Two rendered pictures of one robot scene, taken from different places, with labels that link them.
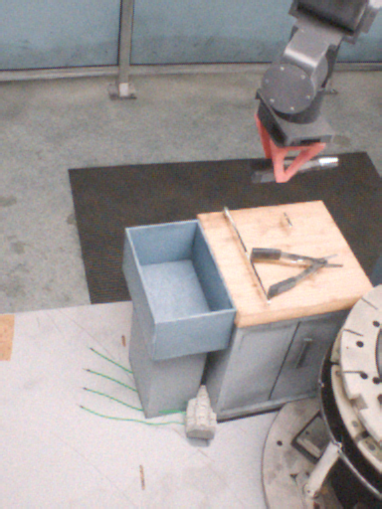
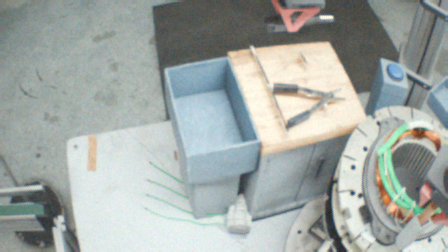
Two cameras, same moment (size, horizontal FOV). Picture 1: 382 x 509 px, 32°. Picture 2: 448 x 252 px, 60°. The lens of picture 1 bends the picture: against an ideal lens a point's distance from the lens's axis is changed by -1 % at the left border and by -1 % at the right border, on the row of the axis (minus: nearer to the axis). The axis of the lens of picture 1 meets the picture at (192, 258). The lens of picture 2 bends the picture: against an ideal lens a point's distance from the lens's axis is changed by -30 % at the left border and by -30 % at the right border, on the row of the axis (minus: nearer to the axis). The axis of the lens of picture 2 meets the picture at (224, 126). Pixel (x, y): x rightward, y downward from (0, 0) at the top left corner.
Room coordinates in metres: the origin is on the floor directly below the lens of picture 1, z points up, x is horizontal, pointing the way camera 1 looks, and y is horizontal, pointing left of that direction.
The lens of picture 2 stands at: (0.11, -0.05, 1.72)
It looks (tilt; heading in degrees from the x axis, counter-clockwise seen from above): 55 degrees down; 5
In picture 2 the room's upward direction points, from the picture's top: 4 degrees clockwise
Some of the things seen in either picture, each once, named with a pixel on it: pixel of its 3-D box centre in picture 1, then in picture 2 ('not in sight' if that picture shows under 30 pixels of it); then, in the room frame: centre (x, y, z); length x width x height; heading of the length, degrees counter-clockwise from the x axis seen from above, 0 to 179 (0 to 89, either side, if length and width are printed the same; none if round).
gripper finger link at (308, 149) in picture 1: (286, 145); (291, 6); (0.69, -0.09, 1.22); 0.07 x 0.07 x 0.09; 25
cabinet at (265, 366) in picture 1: (263, 320); (291, 139); (0.67, -0.13, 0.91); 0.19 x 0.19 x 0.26; 24
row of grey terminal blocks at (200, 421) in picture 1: (201, 412); (239, 214); (0.55, -0.06, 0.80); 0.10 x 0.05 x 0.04; 5
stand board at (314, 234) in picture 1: (283, 258); (301, 90); (0.67, -0.13, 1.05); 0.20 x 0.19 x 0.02; 114
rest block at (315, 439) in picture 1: (318, 435); (326, 224); (0.53, -0.24, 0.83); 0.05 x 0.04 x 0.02; 145
